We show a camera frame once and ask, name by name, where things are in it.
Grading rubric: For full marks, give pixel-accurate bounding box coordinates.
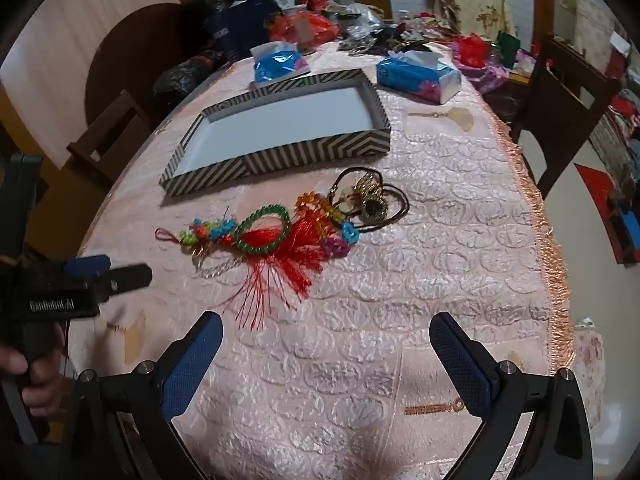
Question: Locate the red tassel ornament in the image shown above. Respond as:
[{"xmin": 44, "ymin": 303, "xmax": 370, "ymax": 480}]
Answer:
[{"xmin": 230, "ymin": 210, "xmax": 333, "ymax": 333}]

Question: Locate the person's left hand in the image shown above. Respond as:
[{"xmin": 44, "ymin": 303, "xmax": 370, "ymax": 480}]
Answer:
[{"xmin": 0, "ymin": 345, "xmax": 76, "ymax": 413}]

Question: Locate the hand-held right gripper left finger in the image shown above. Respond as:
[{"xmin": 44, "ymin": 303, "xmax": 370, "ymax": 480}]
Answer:
[{"xmin": 70, "ymin": 311, "xmax": 224, "ymax": 480}]

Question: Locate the cream floral garment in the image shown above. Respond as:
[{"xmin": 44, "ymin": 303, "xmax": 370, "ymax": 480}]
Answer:
[{"xmin": 429, "ymin": 0, "xmax": 516, "ymax": 41}]

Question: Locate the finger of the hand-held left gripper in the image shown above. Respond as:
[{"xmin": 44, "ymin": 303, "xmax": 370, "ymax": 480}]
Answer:
[
  {"xmin": 95, "ymin": 263, "xmax": 153, "ymax": 303},
  {"xmin": 65, "ymin": 255, "xmax": 112, "ymax": 277}
]

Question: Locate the pile of dark bangles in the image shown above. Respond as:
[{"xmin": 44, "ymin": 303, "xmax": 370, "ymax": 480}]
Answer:
[{"xmin": 340, "ymin": 22, "xmax": 451, "ymax": 56}]

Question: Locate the red cloth pile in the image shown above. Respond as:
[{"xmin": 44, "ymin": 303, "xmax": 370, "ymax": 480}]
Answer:
[{"xmin": 575, "ymin": 160, "xmax": 640, "ymax": 266}]

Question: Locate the black cord pendant necklace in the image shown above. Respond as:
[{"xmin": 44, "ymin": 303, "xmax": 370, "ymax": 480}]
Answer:
[{"xmin": 327, "ymin": 166, "xmax": 411, "ymax": 233}]

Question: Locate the red crumpled cloth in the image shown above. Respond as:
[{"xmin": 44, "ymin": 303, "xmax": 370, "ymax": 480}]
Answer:
[{"xmin": 452, "ymin": 34, "xmax": 493, "ymax": 68}]

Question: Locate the green bead bracelet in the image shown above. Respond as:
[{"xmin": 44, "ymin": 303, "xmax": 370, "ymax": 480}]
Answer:
[{"xmin": 234, "ymin": 204, "xmax": 292, "ymax": 257}]

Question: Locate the blue tissue pack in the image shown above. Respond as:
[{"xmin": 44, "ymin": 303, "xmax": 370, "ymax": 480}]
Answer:
[
  {"xmin": 250, "ymin": 41, "xmax": 309, "ymax": 84},
  {"xmin": 376, "ymin": 50, "xmax": 462, "ymax": 105}
]

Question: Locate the pink embossed tablecloth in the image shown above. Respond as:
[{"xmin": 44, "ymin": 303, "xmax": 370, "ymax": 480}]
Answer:
[{"xmin": 67, "ymin": 40, "xmax": 576, "ymax": 480}]

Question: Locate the striped shallow cardboard box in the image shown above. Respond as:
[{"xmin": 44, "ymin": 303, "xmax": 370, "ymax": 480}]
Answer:
[{"xmin": 159, "ymin": 69, "xmax": 392, "ymax": 197}]

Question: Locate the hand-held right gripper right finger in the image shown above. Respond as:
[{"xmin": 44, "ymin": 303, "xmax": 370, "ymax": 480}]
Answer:
[{"xmin": 429, "ymin": 311, "xmax": 596, "ymax": 480}]

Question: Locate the colourful bead charm red cord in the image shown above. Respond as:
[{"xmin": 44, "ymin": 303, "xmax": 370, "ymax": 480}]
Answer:
[{"xmin": 155, "ymin": 214, "xmax": 238, "ymax": 256}]

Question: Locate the red plastic bag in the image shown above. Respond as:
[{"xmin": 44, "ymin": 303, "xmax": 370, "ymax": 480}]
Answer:
[{"xmin": 269, "ymin": 7, "xmax": 341, "ymax": 53}]

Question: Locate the round wooden table top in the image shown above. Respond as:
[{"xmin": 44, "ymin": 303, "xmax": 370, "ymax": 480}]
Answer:
[{"xmin": 82, "ymin": 2, "xmax": 196, "ymax": 126}]

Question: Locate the dark blue paper bag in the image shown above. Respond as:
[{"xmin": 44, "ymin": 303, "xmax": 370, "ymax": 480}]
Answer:
[{"xmin": 205, "ymin": 0, "xmax": 281, "ymax": 61}]

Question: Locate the floral seat cushion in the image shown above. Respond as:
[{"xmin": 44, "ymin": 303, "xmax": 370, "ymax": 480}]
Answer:
[{"xmin": 570, "ymin": 317, "xmax": 608, "ymax": 431}]

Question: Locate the dark wooden chair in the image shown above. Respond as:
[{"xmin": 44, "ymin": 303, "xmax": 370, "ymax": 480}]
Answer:
[
  {"xmin": 66, "ymin": 89, "xmax": 153, "ymax": 186},
  {"xmin": 510, "ymin": 35, "xmax": 621, "ymax": 198}
]

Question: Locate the colourful flower bead string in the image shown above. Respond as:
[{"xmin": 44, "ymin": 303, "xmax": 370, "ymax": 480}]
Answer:
[{"xmin": 295, "ymin": 191, "xmax": 362, "ymax": 260}]

